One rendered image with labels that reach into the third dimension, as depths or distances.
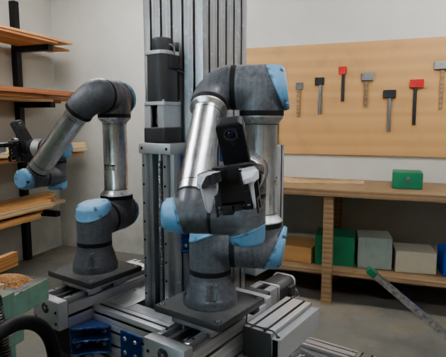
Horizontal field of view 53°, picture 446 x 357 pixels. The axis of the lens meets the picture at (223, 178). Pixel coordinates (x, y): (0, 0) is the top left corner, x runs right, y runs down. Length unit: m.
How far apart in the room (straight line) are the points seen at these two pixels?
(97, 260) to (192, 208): 0.68
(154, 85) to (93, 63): 3.36
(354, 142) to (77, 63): 2.81
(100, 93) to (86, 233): 0.46
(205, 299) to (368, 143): 2.77
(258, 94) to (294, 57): 2.78
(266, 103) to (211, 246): 0.40
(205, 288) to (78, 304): 0.48
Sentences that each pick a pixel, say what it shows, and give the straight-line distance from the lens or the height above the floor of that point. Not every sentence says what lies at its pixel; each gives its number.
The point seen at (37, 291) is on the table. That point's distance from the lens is 1.29.
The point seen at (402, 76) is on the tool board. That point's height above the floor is 1.67.
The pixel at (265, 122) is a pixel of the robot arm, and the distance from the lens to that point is 1.14.
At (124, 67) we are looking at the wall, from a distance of 4.54.
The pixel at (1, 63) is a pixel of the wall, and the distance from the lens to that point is 4.56.
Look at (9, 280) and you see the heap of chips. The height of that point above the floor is 0.91.
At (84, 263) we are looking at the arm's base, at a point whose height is 0.86.
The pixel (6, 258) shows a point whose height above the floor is 0.93.
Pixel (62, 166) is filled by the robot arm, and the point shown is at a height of 1.15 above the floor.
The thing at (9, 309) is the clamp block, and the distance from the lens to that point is 1.07.
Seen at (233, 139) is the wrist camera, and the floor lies 1.29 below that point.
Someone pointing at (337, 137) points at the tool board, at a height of 1.20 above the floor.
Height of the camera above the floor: 1.31
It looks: 7 degrees down
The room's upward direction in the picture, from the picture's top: straight up
